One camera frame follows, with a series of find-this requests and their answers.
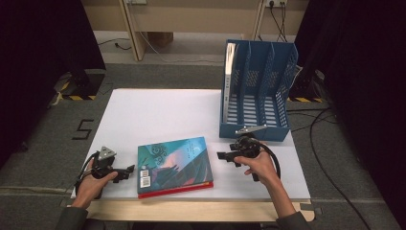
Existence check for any black striped stand base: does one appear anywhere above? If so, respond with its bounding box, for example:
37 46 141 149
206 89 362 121
53 69 106 102
287 68 325 104

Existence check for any person's left hand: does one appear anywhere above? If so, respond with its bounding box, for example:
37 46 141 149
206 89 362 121
72 158 119 209

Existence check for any thin white floor cable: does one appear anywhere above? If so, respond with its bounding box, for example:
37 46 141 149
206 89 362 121
139 31 225 64

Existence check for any thin black floor cable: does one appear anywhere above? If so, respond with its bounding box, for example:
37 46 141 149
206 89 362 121
286 107 339 133

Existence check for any cardboard box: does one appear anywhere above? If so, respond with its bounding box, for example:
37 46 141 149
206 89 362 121
147 32 175 48

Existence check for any short black floor cable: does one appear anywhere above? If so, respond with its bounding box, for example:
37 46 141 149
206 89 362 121
96 37 132 52

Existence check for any blue plastic file rack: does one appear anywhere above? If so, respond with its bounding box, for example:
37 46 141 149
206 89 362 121
218 38 300 143

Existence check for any black curtain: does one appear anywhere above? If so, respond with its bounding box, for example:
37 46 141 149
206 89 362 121
0 0 107 169
293 0 406 226

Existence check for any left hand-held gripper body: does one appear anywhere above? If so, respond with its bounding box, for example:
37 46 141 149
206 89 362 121
91 146 122 179

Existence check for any red book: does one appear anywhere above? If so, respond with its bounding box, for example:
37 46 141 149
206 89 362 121
137 181 215 200

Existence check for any teal cover book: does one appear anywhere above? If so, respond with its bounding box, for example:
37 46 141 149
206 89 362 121
137 136 214 196

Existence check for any white wall socket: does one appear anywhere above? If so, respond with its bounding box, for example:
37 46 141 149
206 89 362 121
265 0 289 8

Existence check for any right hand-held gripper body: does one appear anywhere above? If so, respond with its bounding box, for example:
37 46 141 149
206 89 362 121
229 124 268 158

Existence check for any long black floor cable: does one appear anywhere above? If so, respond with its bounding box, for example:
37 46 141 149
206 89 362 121
308 107 372 230

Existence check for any beige wooden desk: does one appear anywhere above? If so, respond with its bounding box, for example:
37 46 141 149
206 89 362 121
79 0 311 62

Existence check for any left hand-held gripper cable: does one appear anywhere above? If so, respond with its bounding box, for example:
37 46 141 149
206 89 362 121
74 150 101 195

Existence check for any white picture-grid book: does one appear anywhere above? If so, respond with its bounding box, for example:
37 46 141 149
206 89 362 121
222 42 237 125

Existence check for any black wall socket cable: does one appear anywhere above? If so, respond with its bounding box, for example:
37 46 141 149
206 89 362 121
268 0 289 43

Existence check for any person's right hand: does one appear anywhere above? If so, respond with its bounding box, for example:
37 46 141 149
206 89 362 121
234 150 278 189

